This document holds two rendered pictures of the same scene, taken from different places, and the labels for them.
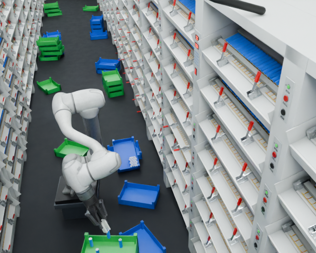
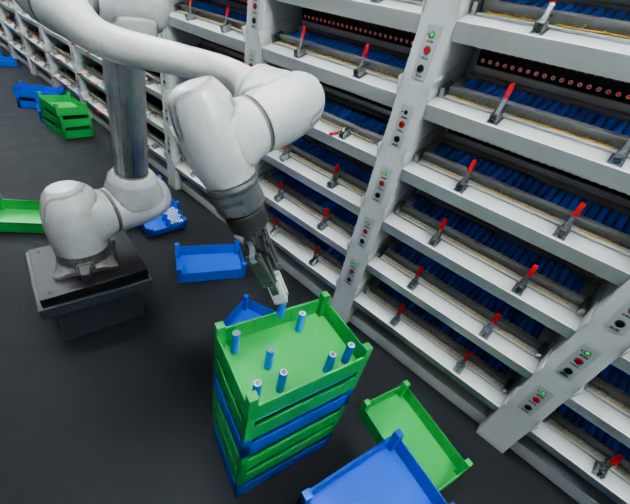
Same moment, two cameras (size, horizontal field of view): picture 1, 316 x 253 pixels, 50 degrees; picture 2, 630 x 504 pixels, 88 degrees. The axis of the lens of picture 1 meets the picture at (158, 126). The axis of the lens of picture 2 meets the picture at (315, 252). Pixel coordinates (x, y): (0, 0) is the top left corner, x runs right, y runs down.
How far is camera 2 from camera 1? 1.44 m
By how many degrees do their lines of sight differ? 35
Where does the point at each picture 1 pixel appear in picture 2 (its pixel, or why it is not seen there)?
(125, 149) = not seen: hidden behind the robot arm
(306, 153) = not seen: outside the picture
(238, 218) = (628, 166)
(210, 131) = (502, 25)
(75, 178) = (229, 132)
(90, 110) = (137, 23)
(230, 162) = (620, 47)
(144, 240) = not seen: hidden behind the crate
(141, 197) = (213, 265)
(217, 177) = (510, 125)
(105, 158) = (298, 78)
